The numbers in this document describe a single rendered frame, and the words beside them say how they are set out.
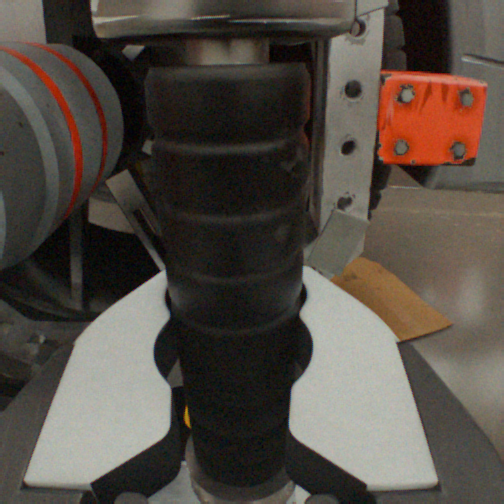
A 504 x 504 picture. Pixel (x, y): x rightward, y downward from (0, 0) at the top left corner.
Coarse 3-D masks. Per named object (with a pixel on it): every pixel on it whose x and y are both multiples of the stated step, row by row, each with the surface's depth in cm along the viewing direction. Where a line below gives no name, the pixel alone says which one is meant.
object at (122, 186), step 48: (96, 48) 39; (144, 48) 35; (288, 48) 52; (144, 96) 37; (144, 144) 39; (144, 192) 42; (48, 240) 56; (96, 240) 62; (144, 240) 45; (0, 288) 45; (48, 288) 49; (96, 288) 52
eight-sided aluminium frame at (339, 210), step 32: (384, 0) 24; (352, 32) 29; (320, 64) 30; (352, 64) 26; (320, 96) 31; (352, 96) 29; (320, 128) 33; (352, 128) 29; (320, 160) 31; (352, 160) 30; (320, 192) 31; (352, 192) 31; (320, 224) 32; (352, 224) 32; (320, 256) 33; (352, 256) 34; (0, 320) 42; (32, 320) 45; (0, 352) 39; (32, 352) 40
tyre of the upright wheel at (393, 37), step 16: (384, 16) 32; (384, 32) 32; (400, 32) 33; (384, 48) 33; (400, 48) 34; (384, 64) 34; (400, 64) 34; (384, 176) 39; (368, 208) 41; (16, 304) 47; (48, 320) 47; (64, 320) 48; (80, 320) 48
